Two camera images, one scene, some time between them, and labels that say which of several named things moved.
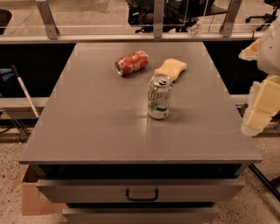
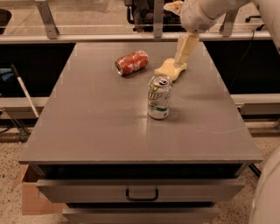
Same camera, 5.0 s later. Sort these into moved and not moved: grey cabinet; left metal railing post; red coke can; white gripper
Moved: white gripper
Not moved: red coke can; grey cabinet; left metal railing post
